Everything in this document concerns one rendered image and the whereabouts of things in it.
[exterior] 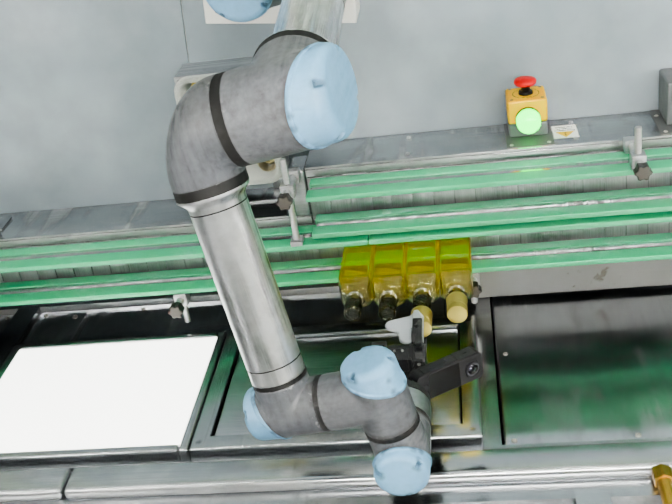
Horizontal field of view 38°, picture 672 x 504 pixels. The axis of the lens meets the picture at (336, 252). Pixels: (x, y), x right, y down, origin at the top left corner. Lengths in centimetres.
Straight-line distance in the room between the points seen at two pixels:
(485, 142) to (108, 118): 73
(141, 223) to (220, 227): 75
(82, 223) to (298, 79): 98
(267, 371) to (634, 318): 83
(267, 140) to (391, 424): 40
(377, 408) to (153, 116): 91
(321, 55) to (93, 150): 97
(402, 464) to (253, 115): 48
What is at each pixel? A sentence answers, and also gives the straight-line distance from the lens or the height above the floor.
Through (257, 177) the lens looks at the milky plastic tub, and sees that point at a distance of 187.
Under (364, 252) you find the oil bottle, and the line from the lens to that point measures 175.
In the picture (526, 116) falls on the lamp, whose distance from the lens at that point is 178.
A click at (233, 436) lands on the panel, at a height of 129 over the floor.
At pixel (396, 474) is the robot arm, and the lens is 130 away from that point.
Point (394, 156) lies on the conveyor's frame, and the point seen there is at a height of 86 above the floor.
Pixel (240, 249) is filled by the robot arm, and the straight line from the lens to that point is 121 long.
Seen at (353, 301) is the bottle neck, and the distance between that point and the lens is 164.
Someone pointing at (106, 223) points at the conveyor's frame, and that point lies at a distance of 198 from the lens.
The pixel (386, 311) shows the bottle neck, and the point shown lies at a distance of 165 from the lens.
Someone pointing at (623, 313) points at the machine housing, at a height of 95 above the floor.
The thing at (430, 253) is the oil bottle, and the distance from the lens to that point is 172.
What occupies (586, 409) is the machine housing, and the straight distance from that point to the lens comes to 165.
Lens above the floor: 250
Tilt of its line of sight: 60 degrees down
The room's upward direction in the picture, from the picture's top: 170 degrees counter-clockwise
